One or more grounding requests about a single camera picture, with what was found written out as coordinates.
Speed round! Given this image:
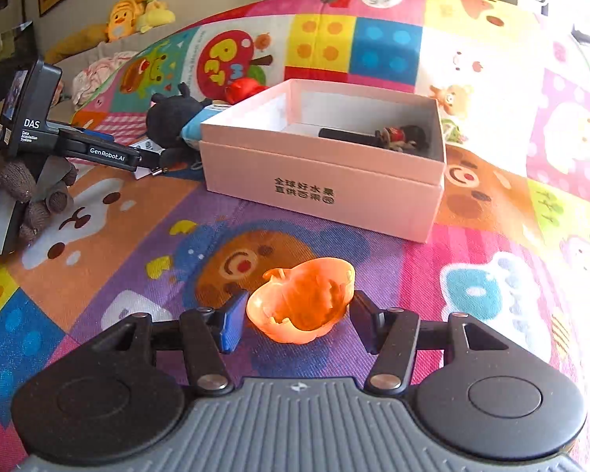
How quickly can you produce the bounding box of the pink white crumpled cloth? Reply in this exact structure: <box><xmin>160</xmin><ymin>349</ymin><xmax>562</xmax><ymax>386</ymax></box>
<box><xmin>73</xmin><ymin>52</ymin><xmax>139</xmax><ymax>106</ymax></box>

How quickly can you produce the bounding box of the dark framed panel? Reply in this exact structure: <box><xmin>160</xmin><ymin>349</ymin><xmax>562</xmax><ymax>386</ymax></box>
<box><xmin>0</xmin><ymin>20</ymin><xmax>34</xmax><ymax>115</ymax></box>

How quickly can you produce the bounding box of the red plastic toy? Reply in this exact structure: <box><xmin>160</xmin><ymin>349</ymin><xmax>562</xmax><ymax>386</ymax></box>
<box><xmin>225</xmin><ymin>77</ymin><xmax>269</xmax><ymax>105</ymax></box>

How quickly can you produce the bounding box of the pink cardboard box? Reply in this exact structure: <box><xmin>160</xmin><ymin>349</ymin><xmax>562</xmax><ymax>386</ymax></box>
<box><xmin>199</xmin><ymin>77</ymin><xmax>447</xmax><ymax>244</ymax></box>

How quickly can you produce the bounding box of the mustard yellow cushion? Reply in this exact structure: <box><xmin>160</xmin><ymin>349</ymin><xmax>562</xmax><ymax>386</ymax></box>
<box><xmin>44</xmin><ymin>24</ymin><xmax>110</xmax><ymax>63</ymax></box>

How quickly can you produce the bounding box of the small red black figurine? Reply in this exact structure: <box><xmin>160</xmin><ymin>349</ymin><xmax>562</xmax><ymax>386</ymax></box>
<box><xmin>374</xmin><ymin>124</ymin><xmax>431</xmax><ymax>152</ymax></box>

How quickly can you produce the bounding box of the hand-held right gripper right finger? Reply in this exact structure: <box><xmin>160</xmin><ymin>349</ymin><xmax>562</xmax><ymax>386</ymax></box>
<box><xmin>348</xmin><ymin>289</ymin><xmax>514</xmax><ymax>396</ymax></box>

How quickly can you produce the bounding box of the black plush toy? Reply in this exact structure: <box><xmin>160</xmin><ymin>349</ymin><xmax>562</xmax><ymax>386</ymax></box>
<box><xmin>145</xmin><ymin>83</ymin><xmax>212</xmax><ymax>165</ymax></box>

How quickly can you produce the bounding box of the blue white pouch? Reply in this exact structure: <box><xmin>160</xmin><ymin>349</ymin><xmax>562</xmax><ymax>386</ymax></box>
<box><xmin>179</xmin><ymin>101</ymin><xmax>234</xmax><ymax>151</ymax></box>

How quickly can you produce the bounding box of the yellow green plush toy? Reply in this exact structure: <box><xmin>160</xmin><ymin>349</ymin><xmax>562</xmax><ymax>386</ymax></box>
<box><xmin>136</xmin><ymin>0</ymin><xmax>176</xmax><ymax>33</ymax></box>

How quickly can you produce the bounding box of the colourful printed play mat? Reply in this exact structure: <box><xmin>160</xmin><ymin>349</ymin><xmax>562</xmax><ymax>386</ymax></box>
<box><xmin>0</xmin><ymin>0</ymin><xmax>590</xmax><ymax>472</ymax></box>

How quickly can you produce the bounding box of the person's left hand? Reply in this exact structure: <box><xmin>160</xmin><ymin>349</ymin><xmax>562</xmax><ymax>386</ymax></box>
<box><xmin>0</xmin><ymin>149</ymin><xmax>78</xmax><ymax>247</ymax></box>

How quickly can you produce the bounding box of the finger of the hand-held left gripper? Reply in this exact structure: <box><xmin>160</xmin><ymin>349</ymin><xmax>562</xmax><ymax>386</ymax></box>
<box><xmin>128</xmin><ymin>138</ymin><xmax>200</xmax><ymax>179</ymax></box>

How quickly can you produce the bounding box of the yellow tiger plush toy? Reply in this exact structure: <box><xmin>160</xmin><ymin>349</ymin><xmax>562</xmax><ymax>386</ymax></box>
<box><xmin>105</xmin><ymin>0</ymin><xmax>147</xmax><ymax>42</ymax></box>

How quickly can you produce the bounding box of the black marker pen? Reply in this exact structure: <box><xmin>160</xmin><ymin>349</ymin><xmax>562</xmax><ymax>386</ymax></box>
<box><xmin>319</xmin><ymin>127</ymin><xmax>382</xmax><ymax>148</ymax></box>

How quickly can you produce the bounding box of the orange translucent pumpkin toy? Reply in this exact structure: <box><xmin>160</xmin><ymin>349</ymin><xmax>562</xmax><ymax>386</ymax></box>
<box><xmin>246</xmin><ymin>257</ymin><xmax>357</xmax><ymax>345</ymax></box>

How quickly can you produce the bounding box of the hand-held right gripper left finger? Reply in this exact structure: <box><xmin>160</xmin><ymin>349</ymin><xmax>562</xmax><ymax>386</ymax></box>
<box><xmin>86</xmin><ymin>290</ymin><xmax>251</xmax><ymax>396</ymax></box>

